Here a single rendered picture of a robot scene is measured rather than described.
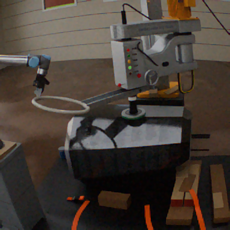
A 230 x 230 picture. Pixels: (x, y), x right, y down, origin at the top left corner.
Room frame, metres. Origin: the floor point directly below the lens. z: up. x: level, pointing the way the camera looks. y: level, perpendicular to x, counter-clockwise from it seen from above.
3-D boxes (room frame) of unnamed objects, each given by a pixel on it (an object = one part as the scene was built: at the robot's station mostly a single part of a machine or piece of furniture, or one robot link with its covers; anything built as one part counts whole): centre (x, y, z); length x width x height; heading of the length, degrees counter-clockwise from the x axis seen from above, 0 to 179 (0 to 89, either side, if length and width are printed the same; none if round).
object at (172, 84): (3.55, -0.57, 0.76); 0.49 x 0.49 x 0.05; 75
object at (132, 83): (2.67, -0.24, 1.33); 0.36 x 0.22 x 0.45; 116
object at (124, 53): (2.50, -0.15, 1.38); 0.08 x 0.03 x 0.28; 116
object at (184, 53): (2.93, -0.76, 1.35); 0.19 x 0.19 x 0.20
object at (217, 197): (2.06, -0.90, 0.10); 0.25 x 0.10 x 0.01; 168
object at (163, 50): (2.80, -0.52, 1.31); 0.74 x 0.23 x 0.49; 116
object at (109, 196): (2.38, 0.09, 0.07); 0.30 x 0.12 x 0.12; 67
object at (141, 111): (2.64, -0.17, 0.87); 0.21 x 0.21 x 0.01
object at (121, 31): (2.79, -0.48, 1.62); 0.96 x 0.25 x 0.17; 116
